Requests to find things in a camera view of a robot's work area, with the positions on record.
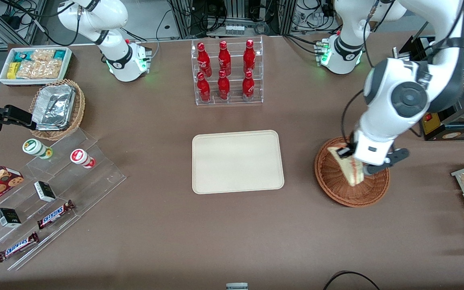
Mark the triangular sandwich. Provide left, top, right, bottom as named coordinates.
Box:
left=327, top=147, right=366, bottom=187

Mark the round brown wicker basket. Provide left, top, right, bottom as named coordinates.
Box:
left=315, top=136, right=390, bottom=208

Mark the light wicker basket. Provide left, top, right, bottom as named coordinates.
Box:
left=29, top=79, right=86, bottom=141

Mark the beige plastic tray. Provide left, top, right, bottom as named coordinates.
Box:
left=192, top=130, right=285, bottom=195

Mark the green lid cup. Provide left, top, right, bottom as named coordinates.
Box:
left=22, top=138, right=54, bottom=160

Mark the white rectangular snack bin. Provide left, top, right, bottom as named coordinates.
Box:
left=0, top=46, right=74, bottom=87

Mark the aluminium foil containers stack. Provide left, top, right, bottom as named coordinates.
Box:
left=31, top=84, right=76, bottom=131

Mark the large clear cracker bag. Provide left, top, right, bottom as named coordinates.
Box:
left=16, top=59, right=63, bottom=80

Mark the small clear cracker bag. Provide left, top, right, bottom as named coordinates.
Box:
left=31, top=49, right=56, bottom=62

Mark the black yellow heating machine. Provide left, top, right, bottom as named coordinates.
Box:
left=392, top=34, right=464, bottom=141

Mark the red lid cup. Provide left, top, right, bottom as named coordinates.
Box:
left=70, top=149, right=96, bottom=169

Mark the small black box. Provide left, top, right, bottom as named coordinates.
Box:
left=0, top=207, right=22, bottom=228
left=33, top=181, right=57, bottom=203

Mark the clear acrylic stepped shelf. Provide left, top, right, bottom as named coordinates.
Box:
left=0, top=128, right=127, bottom=271

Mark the Snickers chocolate bar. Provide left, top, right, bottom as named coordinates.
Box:
left=0, top=232, right=39, bottom=263
left=37, top=200, right=76, bottom=230

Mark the red cola bottle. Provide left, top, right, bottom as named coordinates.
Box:
left=242, top=70, right=255, bottom=101
left=243, top=39, right=256, bottom=74
left=197, top=42, right=212, bottom=78
left=218, top=40, right=232, bottom=76
left=197, top=72, right=211, bottom=102
left=217, top=70, right=231, bottom=100

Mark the clear acrylic bottle rack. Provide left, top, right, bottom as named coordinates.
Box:
left=191, top=36, right=264, bottom=106

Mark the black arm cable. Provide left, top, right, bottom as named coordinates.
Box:
left=340, top=90, right=365, bottom=150

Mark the black floor cable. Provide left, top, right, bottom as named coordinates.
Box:
left=323, top=270, right=382, bottom=290

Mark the aluminium equipment frame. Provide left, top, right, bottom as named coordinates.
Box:
left=167, top=0, right=298, bottom=39

